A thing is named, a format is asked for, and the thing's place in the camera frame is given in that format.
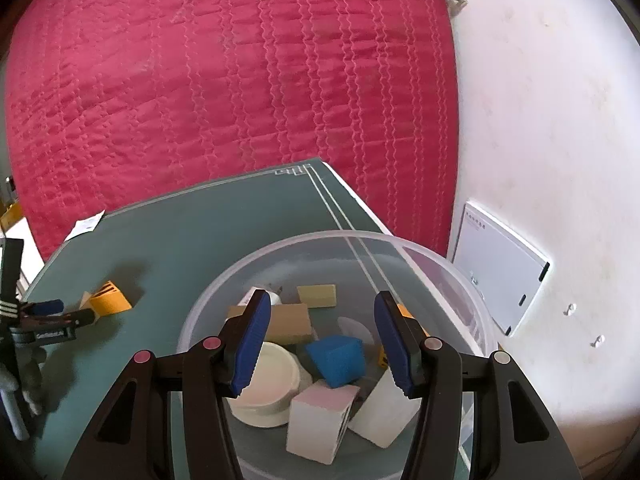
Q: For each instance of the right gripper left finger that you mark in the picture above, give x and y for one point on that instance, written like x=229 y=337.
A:
x=128 y=436

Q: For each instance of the white wall panel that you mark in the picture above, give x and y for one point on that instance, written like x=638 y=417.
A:
x=505 y=269

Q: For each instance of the light wooden triangle block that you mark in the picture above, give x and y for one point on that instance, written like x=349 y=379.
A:
x=85 y=302

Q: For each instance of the white paper slip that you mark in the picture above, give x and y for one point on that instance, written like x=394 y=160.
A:
x=85 y=226

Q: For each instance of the green table mat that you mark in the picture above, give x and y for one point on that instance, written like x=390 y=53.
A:
x=183 y=259

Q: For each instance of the blue foam cube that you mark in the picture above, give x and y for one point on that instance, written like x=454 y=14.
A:
x=339 y=359

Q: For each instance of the brown wooden rectangular block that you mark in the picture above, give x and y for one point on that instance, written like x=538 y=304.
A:
x=289 y=324

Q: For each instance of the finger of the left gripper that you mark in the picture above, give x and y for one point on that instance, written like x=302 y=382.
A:
x=49 y=307
x=72 y=319

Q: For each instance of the white stone-like block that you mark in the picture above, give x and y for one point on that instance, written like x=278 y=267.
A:
x=318 y=420

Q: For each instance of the orange striped triangular block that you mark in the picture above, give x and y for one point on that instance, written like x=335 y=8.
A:
x=402 y=337
x=109 y=300

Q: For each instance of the clear plastic bowl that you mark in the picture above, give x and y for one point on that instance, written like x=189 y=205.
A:
x=360 y=265

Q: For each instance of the red quilted blanket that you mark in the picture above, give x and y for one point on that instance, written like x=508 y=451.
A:
x=109 y=102

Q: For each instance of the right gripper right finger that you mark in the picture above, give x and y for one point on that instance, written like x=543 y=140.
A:
x=514 y=435

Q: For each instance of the pink white small dish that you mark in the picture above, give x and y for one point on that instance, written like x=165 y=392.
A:
x=277 y=379

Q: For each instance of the white rectangular box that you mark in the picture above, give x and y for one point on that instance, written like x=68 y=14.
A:
x=385 y=413

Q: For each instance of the pale wooden wedge block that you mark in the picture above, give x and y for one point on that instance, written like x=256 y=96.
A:
x=317 y=296

